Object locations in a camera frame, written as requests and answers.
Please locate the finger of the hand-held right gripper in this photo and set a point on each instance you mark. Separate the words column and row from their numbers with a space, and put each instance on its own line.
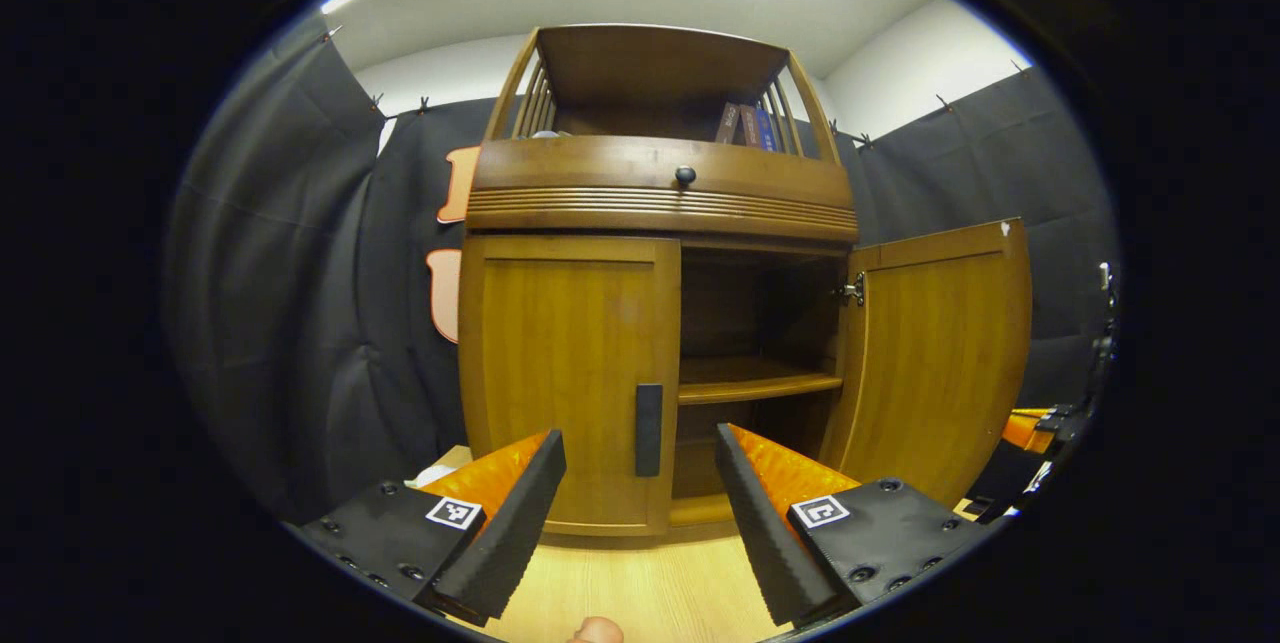
column 1025, row 428

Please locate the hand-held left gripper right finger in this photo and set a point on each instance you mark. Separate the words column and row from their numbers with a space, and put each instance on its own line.
column 755, row 523

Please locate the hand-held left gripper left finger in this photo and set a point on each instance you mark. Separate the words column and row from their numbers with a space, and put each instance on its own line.
column 520, row 533

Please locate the wooden shoe cabinet door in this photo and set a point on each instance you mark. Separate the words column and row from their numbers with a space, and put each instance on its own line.
column 560, row 363
column 940, row 363

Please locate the wooden double-door shoe cabinet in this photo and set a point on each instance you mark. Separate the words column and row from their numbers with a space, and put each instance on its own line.
column 660, row 208

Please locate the metal door hinge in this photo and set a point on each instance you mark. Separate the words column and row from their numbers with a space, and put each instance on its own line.
column 853, row 289

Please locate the wooden cabinet drawer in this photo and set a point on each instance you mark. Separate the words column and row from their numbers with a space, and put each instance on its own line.
column 600, row 173

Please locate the wooden inner shelf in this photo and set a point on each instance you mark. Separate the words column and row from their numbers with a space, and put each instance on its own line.
column 750, row 383

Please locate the black backdrop cloth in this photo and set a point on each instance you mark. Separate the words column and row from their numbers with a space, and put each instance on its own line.
column 300, row 323

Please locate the black round drawer knob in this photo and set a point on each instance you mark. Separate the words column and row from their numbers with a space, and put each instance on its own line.
column 685, row 176

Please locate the blue book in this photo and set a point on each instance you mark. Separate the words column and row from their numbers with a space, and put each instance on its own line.
column 765, row 129

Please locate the brown upright book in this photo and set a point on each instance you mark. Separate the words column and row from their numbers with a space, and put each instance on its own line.
column 748, row 126

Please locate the brown leaning book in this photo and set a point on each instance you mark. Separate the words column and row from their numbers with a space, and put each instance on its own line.
column 727, row 123

